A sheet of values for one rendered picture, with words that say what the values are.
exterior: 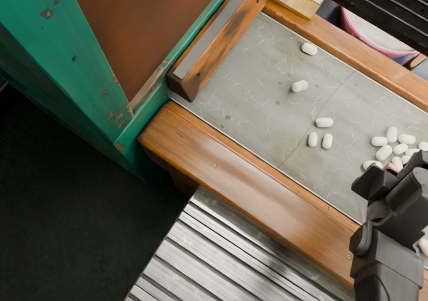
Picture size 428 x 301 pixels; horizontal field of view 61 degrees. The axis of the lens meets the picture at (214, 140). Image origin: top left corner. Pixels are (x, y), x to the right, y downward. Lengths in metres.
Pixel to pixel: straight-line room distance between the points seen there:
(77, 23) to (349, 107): 0.62
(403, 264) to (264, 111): 0.42
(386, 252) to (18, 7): 0.49
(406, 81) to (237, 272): 0.56
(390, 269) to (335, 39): 0.54
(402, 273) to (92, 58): 0.46
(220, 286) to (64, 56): 0.58
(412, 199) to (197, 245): 0.45
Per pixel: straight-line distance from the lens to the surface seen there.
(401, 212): 0.56
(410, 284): 0.54
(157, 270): 0.82
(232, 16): 0.76
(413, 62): 0.92
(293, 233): 0.74
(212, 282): 0.82
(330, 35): 0.89
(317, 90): 0.85
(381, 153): 0.84
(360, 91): 0.89
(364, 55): 0.90
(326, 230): 0.76
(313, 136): 0.79
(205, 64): 0.73
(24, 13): 0.35
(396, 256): 0.54
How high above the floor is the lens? 1.49
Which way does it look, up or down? 75 degrees down
